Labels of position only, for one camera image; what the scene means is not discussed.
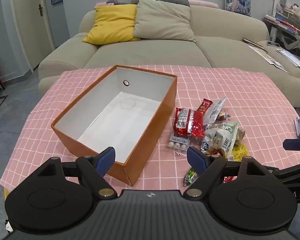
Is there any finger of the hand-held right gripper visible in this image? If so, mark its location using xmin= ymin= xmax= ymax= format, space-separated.
xmin=282 ymin=138 xmax=300 ymax=152

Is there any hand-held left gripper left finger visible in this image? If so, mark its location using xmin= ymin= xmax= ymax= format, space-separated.
xmin=35 ymin=146 xmax=117 ymax=200

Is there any pink checked tablecloth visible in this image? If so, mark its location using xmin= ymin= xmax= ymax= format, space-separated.
xmin=0 ymin=65 xmax=300 ymax=198

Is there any red-brown snack bar packet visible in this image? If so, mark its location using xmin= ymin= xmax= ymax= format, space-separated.
xmin=196 ymin=99 xmax=213 ymax=113

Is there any beige sofa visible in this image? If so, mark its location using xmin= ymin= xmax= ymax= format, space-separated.
xmin=37 ymin=4 xmax=300 ymax=109

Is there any green sausage packet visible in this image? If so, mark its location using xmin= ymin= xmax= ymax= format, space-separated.
xmin=182 ymin=167 xmax=199 ymax=187

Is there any red silver-striped snack packet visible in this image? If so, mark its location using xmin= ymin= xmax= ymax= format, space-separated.
xmin=173 ymin=107 xmax=206 ymax=138

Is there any white door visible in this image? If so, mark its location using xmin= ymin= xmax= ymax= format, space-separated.
xmin=10 ymin=0 xmax=55 ymax=69

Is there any grey paper booklet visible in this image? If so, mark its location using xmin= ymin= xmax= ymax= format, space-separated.
xmin=276 ymin=48 xmax=300 ymax=70

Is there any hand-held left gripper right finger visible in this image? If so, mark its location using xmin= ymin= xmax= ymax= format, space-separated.
xmin=182 ymin=146 xmax=266 ymax=200

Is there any beige pillow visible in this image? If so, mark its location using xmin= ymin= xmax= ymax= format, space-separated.
xmin=133 ymin=0 xmax=197 ymax=43

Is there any cluttered white desk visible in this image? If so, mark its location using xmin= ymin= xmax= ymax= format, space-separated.
xmin=262 ymin=0 xmax=300 ymax=53

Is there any clear packet of white balls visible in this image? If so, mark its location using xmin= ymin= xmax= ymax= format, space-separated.
xmin=169 ymin=131 xmax=190 ymax=153

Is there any dark book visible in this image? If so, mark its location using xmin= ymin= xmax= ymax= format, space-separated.
xmin=242 ymin=38 xmax=264 ymax=49

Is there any open magazine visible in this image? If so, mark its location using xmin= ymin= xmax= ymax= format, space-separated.
xmin=249 ymin=45 xmax=289 ymax=73

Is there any silver white snack packet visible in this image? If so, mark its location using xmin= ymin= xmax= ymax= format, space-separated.
xmin=202 ymin=97 xmax=227 ymax=126

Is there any yellow pillow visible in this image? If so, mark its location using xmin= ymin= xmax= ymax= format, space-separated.
xmin=82 ymin=4 xmax=140 ymax=45

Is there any yellow snack packet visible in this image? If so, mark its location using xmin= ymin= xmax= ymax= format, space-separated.
xmin=227 ymin=144 xmax=249 ymax=162

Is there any white and green snack packet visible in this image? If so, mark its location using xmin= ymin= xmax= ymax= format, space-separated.
xmin=201 ymin=121 xmax=238 ymax=159

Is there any clear packet of brown snack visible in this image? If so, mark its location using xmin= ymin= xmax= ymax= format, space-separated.
xmin=217 ymin=111 xmax=232 ymax=124

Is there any pink cushion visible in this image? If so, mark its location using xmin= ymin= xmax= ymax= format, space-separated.
xmin=187 ymin=0 xmax=219 ymax=9

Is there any orange cardboard box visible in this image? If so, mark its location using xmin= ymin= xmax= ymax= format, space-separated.
xmin=51 ymin=65 xmax=178 ymax=187

